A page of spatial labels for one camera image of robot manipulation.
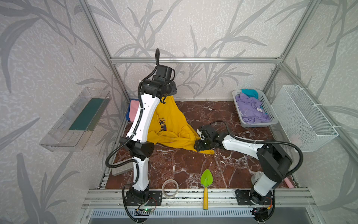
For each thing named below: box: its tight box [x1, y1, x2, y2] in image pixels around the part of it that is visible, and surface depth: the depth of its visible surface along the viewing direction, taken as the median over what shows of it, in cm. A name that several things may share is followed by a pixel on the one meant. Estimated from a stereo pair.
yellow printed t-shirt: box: [147, 95, 215, 155], surface depth 93 cm
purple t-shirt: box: [234, 92, 271, 123], surface depth 110 cm
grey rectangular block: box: [111, 157, 134, 176], surface depth 82 cm
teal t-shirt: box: [240, 88, 259, 100], surface depth 117 cm
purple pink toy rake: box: [282, 175, 298, 189], surface depth 80 cm
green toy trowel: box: [200, 168, 214, 210], surface depth 79 cm
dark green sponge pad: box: [68, 98, 110, 132], surface depth 68 cm
